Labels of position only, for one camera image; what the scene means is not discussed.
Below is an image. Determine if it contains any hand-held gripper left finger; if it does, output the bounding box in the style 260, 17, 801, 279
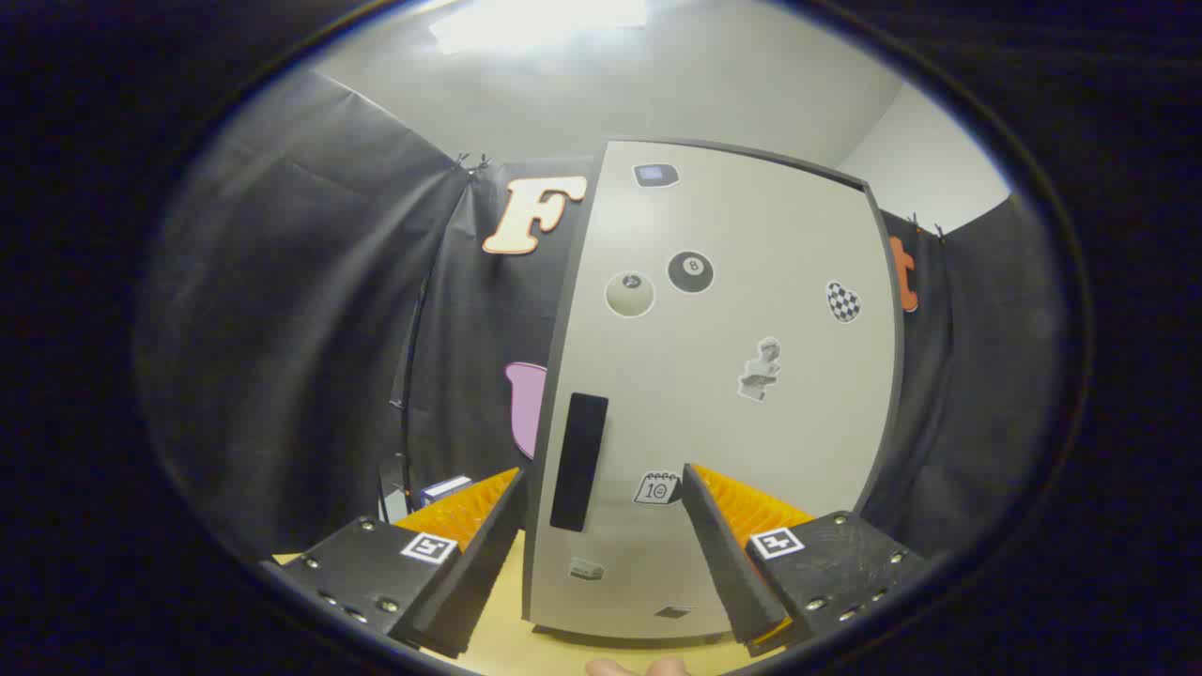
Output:
272, 467, 527, 660

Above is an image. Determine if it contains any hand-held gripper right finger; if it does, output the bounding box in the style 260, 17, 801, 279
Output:
681, 463, 931, 658

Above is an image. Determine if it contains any black door handle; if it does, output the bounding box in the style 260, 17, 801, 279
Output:
549, 392, 609, 533

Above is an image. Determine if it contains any dark blue book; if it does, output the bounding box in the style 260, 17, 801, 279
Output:
421, 475, 473, 508

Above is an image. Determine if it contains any thin black stand pole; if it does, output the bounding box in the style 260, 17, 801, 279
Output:
400, 270, 439, 491

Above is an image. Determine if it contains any grey cabinet body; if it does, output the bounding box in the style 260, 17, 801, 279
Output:
521, 139, 904, 649

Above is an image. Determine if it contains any black backdrop cloth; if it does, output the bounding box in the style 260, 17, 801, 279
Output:
136, 70, 1067, 564

